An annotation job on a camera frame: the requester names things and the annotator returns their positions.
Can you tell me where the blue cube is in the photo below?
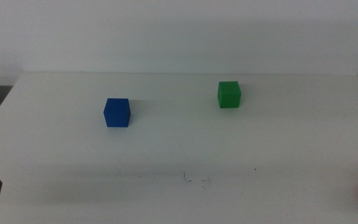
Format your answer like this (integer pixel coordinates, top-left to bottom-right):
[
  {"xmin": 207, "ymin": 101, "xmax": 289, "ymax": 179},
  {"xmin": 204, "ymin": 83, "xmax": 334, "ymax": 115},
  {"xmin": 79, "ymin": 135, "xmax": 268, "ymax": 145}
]
[{"xmin": 103, "ymin": 98, "xmax": 132, "ymax": 128}]

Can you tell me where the green cube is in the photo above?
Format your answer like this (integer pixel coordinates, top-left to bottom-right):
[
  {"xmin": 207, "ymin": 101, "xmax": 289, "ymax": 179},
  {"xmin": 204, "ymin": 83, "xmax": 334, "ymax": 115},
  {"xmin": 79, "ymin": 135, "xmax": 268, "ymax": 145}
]
[{"xmin": 217, "ymin": 80, "xmax": 242, "ymax": 109}]

